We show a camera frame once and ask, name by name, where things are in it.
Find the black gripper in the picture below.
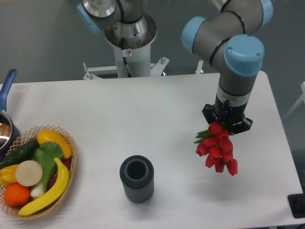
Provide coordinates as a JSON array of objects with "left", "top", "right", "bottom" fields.
[{"left": 202, "top": 94, "right": 253, "bottom": 134}]

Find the red tulip bouquet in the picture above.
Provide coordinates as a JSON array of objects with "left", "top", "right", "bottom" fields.
[{"left": 194, "top": 122, "right": 238, "bottom": 176}]

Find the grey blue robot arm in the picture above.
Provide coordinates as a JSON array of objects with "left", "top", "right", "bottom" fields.
[{"left": 77, "top": 0, "right": 273, "bottom": 134}]

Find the dark grey ribbed vase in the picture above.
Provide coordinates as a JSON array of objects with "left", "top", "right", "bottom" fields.
[{"left": 119, "top": 155, "right": 154, "bottom": 203}]

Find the black device at edge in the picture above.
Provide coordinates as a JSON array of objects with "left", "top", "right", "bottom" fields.
[{"left": 287, "top": 193, "right": 305, "bottom": 219}]

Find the dark red vegetable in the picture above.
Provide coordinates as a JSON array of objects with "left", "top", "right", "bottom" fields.
[{"left": 47, "top": 158, "right": 71, "bottom": 190}]

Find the yellow banana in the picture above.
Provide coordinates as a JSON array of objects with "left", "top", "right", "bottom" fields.
[{"left": 18, "top": 157, "right": 70, "bottom": 216}]

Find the green bok choy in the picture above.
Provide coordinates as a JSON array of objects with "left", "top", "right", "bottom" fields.
[{"left": 30, "top": 141, "right": 63, "bottom": 199}]

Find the woven wicker basket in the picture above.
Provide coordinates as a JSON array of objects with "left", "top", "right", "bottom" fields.
[{"left": 0, "top": 125, "right": 77, "bottom": 220}]

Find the green cucumber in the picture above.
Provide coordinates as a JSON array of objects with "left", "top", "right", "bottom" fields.
[{"left": 0, "top": 139, "right": 40, "bottom": 169}]

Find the beige round disc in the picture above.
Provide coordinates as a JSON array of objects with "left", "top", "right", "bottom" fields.
[{"left": 15, "top": 160, "right": 43, "bottom": 187}]

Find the orange fruit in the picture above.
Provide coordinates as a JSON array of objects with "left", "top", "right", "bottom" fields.
[{"left": 3, "top": 183, "right": 31, "bottom": 207}]

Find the yellow bell pepper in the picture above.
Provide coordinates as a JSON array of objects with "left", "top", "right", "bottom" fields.
[{"left": 0, "top": 164, "right": 19, "bottom": 187}]

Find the white frame at right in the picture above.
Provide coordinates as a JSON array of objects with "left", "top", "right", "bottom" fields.
[{"left": 283, "top": 82, "right": 305, "bottom": 120}]

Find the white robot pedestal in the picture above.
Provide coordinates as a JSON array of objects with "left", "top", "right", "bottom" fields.
[{"left": 83, "top": 12, "right": 170, "bottom": 80}]

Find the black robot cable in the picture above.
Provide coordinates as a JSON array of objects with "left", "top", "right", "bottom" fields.
[{"left": 120, "top": 38, "right": 132, "bottom": 78}]

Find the blue handled saucepan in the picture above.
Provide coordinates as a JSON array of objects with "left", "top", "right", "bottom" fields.
[{"left": 0, "top": 69, "right": 20, "bottom": 162}]

